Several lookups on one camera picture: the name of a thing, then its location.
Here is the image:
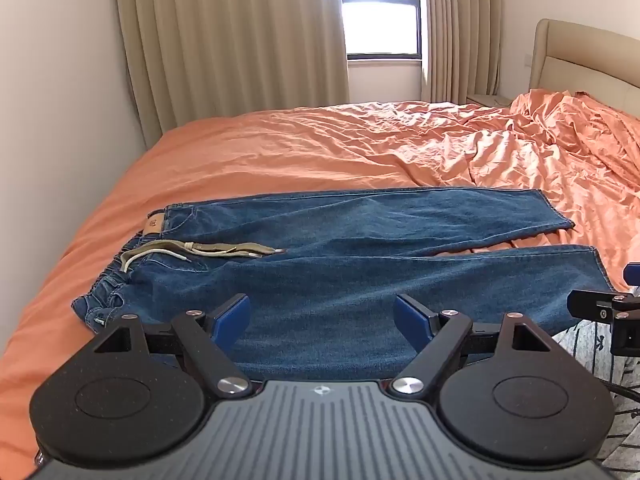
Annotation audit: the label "beige padded headboard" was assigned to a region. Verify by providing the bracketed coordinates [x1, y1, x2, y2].
[529, 18, 640, 116]

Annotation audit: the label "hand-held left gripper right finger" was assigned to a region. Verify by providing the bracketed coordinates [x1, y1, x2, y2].
[391, 293, 554, 401]

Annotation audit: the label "blue denim pants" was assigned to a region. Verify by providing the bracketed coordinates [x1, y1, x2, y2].
[71, 187, 617, 381]

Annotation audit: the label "beige nightstand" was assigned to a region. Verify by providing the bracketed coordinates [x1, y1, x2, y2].
[466, 92, 514, 109]

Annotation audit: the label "black cable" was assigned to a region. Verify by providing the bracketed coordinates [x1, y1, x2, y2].
[600, 379, 640, 403]

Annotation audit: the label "bed with orange sheet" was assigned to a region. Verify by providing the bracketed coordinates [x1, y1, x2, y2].
[0, 100, 640, 476]

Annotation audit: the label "wide beige curtain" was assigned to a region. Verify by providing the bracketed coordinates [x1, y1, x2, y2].
[112, 0, 351, 148]

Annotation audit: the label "narrow beige curtain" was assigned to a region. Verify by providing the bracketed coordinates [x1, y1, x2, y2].
[420, 0, 504, 106]

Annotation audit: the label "dark framed window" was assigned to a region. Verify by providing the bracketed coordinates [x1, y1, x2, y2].
[339, 0, 424, 61]

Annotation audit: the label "person's grey patterned clothing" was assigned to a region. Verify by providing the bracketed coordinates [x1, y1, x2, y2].
[550, 319, 640, 480]

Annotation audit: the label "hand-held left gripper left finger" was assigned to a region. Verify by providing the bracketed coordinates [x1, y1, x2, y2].
[93, 293, 254, 400]

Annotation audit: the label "orange crumpled duvet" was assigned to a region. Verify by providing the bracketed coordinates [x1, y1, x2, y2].
[467, 89, 640, 293]

